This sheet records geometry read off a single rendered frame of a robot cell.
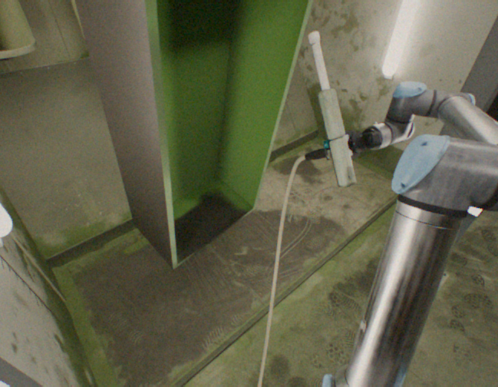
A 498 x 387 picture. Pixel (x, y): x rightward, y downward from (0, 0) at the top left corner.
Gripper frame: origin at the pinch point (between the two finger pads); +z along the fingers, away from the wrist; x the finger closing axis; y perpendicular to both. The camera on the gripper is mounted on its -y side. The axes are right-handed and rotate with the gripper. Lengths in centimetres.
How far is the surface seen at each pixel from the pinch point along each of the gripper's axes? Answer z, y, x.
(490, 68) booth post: -166, 38, 19
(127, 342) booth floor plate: 89, 88, -75
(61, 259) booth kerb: 118, 140, -28
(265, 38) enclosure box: 0, 24, 47
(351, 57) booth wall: -142, 126, 65
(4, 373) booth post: 98, -2, -26
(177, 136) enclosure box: 36, 62, 23
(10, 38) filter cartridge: 94, 93, 89
